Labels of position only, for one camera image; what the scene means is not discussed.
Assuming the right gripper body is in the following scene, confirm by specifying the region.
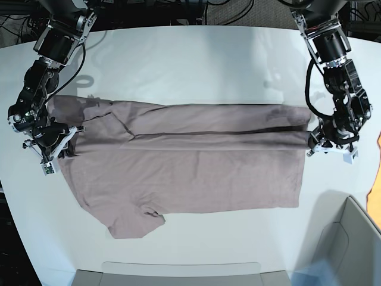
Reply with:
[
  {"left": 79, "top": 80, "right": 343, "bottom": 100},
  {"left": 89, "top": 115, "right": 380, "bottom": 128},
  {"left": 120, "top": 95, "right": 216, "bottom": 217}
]
[{"left": 31, "top": 117, "right": 69, "bottom": 148}]

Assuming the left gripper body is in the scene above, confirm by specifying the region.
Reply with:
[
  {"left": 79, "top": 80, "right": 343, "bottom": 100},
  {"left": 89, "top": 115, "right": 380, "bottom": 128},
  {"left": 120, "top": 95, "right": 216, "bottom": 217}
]
[{"left": 317, "top": 118, "right": 359, "bottom": 146}]

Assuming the mauve T-shirt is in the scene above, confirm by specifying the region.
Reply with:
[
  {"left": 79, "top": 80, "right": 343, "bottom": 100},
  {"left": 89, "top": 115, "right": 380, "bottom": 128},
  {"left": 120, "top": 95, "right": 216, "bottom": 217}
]
[{"left": 48, "top": 95, "right": 311, "bottom": 238}]

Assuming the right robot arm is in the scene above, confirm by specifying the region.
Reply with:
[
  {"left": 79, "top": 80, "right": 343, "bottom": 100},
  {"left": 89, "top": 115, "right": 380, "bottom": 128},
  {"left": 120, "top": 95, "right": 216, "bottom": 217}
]
[{"left": 8, "top": 1, "right": 99, "bottom": 163}]

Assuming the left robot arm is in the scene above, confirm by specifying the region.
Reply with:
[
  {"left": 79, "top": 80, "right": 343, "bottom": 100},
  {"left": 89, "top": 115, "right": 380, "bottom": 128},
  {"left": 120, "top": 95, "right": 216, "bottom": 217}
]
[{"left": 281, "top": 1, "right": 372, "bottom": 156}]

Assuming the orange object at right edge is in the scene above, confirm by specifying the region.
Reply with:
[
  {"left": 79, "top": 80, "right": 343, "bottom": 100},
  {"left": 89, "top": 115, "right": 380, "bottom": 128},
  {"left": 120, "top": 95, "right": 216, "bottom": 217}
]
[{"left": 366, "top": 135, "right": 380, "bottom": 222}]

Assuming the grey box at right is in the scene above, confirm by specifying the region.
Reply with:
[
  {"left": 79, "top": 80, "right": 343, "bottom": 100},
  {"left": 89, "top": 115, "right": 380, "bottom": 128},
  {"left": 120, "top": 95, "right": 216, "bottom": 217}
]
[{"left": 313, "top": 196, "right": 380, "bottom": 285}]

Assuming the grey bin at bottom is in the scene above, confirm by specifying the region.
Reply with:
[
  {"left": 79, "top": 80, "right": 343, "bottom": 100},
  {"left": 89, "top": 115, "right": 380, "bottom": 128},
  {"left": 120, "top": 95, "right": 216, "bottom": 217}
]
[{"left": 72, "top": 262, "right": 291, "bottom": 285}]

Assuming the blue translucent object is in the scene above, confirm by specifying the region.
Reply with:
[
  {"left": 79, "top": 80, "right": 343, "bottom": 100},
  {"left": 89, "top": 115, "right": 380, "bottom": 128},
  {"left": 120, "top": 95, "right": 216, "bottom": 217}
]
[{"left": 290, "top": 259, "right": 336, "bottom": 286}]

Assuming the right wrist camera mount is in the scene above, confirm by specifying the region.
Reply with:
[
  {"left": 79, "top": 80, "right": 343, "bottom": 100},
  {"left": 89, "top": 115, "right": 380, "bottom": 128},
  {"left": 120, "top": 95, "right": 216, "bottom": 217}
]
[{"left": 23, "top": 126, "right": 85, "bottom": 176}]

